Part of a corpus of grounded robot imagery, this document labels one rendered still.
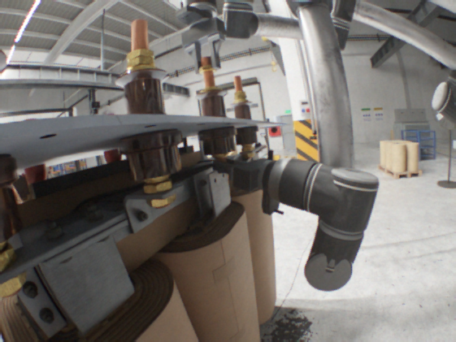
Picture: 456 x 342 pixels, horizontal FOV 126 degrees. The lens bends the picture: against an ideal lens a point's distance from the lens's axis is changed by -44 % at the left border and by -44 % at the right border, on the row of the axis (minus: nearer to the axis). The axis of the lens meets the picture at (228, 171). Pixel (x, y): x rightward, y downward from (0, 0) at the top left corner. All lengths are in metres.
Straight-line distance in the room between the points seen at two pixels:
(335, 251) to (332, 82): 0.39
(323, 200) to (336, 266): 0.14
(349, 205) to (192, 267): 0.39
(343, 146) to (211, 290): 0.51
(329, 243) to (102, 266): 0.39
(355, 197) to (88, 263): 0.43
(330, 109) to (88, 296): 0.60
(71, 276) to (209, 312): 0.46
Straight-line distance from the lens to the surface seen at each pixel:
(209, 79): 0.59
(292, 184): 0.41
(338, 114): 0.54
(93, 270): 0.31
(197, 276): 0.57
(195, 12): 0.62
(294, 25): 0.99
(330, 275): 0.46
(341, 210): 0.40
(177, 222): 0.59
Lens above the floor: 1.33
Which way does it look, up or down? 10 degrees down
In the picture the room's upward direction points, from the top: 8 degrees counter-clockwise
